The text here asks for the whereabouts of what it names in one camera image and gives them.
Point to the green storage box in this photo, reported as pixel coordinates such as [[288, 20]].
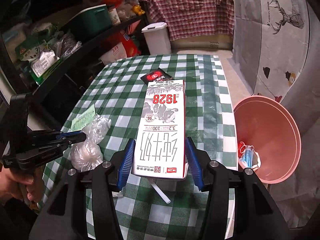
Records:
[[92, 22]]

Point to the grey deer print cloth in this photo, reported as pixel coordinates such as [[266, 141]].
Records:
[[275, 55]]

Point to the orange sack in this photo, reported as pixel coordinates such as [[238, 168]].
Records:
[[131, 45]]

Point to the white jar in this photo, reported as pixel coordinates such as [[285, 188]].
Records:
[[114, 16]]

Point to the red plaid shirt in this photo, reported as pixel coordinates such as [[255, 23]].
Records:
[[195, 10]]

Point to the green bag with white label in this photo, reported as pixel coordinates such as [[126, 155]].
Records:
[[42, 65]]

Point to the clear bag on shelf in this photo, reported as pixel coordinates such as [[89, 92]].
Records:
[[67, 45]]

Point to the green and white food bag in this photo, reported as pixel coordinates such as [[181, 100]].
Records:
[[30, 47]]

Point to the yellow packet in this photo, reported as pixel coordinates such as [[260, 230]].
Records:
[[138, 9]]

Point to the clear plastic bag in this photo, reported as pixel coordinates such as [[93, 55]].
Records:
[[87, 155]]

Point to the white trash bin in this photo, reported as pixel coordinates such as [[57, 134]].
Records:
[[157, 40]]

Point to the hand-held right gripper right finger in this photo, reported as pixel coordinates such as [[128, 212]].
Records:
[[193, 162]]

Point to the blue face mask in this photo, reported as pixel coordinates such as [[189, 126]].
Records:
[[250, 156]]

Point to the green checkered tablecloth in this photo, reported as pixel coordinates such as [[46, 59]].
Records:
[[120, 92]]

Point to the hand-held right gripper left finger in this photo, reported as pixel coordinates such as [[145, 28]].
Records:
[[126, 162]]

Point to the person's left hand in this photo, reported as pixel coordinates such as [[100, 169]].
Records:
[[15, 185]]

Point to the black and red sachet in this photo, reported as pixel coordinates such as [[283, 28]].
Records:
[[155, 76]]

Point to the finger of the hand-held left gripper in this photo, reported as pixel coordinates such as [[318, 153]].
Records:
[[67, 136], [78, 138]]

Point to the white drinking straw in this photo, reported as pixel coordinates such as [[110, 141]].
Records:
[[160, 191]]

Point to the orange packet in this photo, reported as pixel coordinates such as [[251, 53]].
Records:
[[113, 0]]

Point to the white milk carton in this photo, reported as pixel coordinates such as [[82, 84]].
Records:
[[160, 130]]

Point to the black storage shelf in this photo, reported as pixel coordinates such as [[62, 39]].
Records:
[[95, 42]]

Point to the pink plastic basin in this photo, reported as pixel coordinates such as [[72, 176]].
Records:
[[270, 130]]

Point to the green wet wipe packet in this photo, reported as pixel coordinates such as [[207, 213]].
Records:
[[83, 118]]

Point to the white sack with red print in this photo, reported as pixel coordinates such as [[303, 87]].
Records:
[[113, 53]]

